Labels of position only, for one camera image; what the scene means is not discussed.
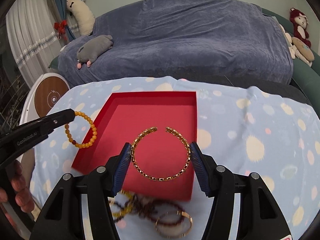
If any red shallow box tray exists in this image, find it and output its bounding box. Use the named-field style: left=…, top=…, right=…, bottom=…
left=71, top=91, right=198, bottom=202

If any orange bead bracelet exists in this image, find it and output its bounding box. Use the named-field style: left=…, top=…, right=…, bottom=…
left=64, top=110, right=98, bottom=149

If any white plush cow pillow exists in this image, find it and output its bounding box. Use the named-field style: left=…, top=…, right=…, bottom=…
left=66, top=0, right=95, bottom=36

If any red monkey plush toy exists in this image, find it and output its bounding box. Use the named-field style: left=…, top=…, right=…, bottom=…
left=290, top=8, right=311, bottom=48

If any light blue dotted tablecloth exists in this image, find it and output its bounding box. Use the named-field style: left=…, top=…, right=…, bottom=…
left=30, top=77, right=319, bottom=239

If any blue-grey bed blanket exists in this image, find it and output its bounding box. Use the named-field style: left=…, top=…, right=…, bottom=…
left=58, top=0, right=293, bottom=86

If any thin gold bangle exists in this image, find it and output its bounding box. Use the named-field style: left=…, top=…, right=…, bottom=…
left=155, top=210, right=193, bottom=239

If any red ribbon bow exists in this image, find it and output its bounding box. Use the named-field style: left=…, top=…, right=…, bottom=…
left=54, top=20, right=67, bottom=41

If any gold chain-link cuff bangle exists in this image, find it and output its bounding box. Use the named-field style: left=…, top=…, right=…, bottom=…
left=131, top=126, right=192, bottom=182

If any beige round plush toy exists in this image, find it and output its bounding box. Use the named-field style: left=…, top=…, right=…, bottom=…
left=292, top=37, right=315, bottom=62

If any white sheer curtain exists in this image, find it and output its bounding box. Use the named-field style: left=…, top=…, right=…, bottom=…
left=5, top=0, right=63, bottom=87

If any white round wooden-top device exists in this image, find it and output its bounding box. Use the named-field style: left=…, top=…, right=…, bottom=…
left=19, top=73, right=70, bottom=125

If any green sofa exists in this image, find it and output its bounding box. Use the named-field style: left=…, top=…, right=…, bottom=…
left=261, top=8, right=320, bottom=111

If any grey plush mouse toy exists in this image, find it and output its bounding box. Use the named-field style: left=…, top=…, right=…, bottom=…
left=76, top=35, right=113, bottom=69

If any person's left hand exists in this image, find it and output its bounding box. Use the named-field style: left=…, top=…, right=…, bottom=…
left=11, top=160, right=35, bottom=213

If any yellow amber chunk bracelet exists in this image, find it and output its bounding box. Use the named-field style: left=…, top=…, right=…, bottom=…
left=109, top=190, right=137, bottom=219

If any dark garnet bead strand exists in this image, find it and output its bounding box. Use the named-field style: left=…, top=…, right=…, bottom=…
left=108, top=190, right=185, bottom=224

